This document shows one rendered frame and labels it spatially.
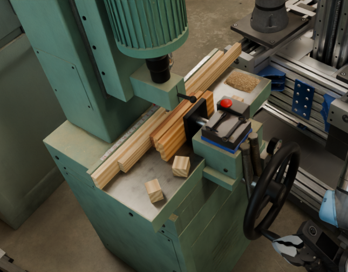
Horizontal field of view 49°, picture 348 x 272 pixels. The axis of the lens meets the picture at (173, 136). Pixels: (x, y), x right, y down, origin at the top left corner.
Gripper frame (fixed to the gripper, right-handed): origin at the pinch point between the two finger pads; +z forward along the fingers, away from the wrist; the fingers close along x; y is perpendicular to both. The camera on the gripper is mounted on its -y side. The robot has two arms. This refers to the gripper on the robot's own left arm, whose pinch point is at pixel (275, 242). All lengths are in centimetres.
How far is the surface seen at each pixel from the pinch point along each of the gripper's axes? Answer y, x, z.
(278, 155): -21.1, 10.8, -5.1
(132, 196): -29.6, -15.9, 20.5
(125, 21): -66, 1, 6
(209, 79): -35, 29, 25
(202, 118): -33.1, 11.4, 14.4
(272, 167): -20.6, 7.1, -5.3
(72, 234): 15, -16, 124
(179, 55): -7, 132, 161
